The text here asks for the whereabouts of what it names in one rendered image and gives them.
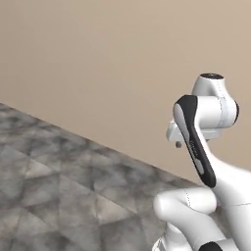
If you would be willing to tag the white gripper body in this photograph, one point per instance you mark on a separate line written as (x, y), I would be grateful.
(173, 132)

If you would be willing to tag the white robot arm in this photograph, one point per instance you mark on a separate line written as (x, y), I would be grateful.
(202, 206)

